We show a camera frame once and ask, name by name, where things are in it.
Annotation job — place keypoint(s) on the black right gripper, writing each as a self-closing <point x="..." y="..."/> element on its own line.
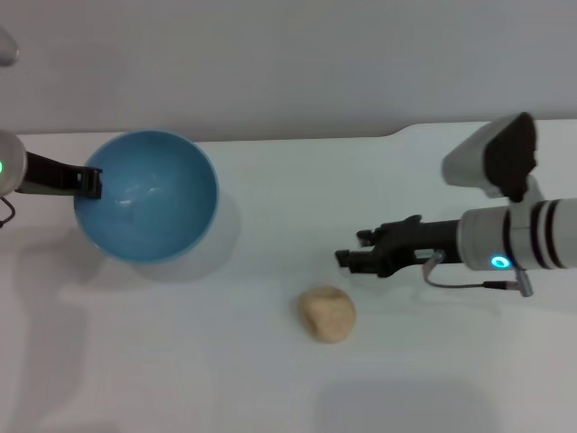
<point x="419" y="243"/>

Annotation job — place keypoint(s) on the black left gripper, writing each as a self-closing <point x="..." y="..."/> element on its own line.
<point x="49" y="178"/>

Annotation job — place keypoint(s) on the blue bowl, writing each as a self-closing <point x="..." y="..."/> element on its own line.
<point x="153" y="207"/>

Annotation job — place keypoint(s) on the beige egg yolk pastry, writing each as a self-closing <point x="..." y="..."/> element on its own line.
<point x="329" y="315"/>

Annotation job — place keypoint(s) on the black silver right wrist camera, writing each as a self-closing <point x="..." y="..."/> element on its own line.
<point x="496" y="153"/>

